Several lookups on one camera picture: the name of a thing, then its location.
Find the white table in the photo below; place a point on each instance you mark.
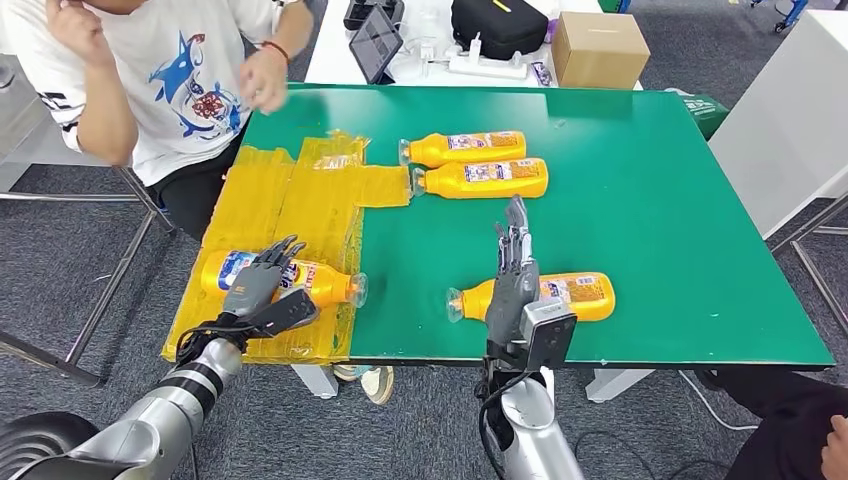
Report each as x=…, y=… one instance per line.
x=788, y=112

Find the yellow taped mat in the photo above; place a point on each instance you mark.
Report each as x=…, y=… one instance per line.
x=318, y=212

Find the person's right forearm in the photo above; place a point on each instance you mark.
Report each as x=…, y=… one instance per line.
x=109, y=112

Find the white plug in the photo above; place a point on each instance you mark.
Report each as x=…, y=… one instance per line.
x=476, y=46

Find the person's left hand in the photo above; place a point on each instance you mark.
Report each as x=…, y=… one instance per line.
x=262, y=83

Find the black round stool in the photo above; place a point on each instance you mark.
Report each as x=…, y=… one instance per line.
x=33, y=437

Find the green bag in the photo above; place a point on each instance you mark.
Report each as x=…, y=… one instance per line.
x=705, y=112

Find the cardboard box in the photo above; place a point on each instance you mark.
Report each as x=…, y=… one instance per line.
x=596, y=53

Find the white desk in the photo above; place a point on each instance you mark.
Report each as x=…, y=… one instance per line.
x=331, y=60

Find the white shoe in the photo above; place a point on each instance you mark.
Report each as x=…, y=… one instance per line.
x=379, y=384

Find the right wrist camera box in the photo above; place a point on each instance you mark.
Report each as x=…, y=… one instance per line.
x=550, y=331

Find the white power strip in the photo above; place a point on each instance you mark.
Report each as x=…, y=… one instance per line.
x=488, y=67

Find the person's right hand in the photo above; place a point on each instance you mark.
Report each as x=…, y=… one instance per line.
x=79, y=30

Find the white power adapter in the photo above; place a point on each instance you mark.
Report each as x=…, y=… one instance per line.
x=427, y=50

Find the black carry bag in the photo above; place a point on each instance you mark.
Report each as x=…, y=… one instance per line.
x=497, y=30

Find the black tablet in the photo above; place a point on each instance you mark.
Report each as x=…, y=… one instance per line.
x=376, y=43

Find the black tray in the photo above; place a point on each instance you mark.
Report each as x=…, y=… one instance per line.
x=354, y=12

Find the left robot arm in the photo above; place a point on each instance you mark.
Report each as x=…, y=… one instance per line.
x=159, y=417

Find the orange detergent bottle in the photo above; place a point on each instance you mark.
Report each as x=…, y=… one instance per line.
x=331, y=288
x=430, y=151
x=583, y=298
x=450, y=182

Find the person's hand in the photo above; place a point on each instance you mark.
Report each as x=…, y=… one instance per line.
x=836, y=450

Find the person's left forearm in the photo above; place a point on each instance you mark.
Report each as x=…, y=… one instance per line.
x=291, y=26

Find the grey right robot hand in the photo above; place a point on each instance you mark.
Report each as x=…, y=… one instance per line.
x=510, y=298

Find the seated person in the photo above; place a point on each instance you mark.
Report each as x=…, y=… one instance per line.
x=172, y=86

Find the purple packet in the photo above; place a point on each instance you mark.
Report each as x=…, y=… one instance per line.
x=542, y=73

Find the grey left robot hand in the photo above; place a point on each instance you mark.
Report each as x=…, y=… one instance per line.
x=255, y=285

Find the white table leg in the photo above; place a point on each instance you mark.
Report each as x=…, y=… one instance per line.
x=616, y=384
x=316, y=381

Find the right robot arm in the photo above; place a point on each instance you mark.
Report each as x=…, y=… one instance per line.
x=530, y=424

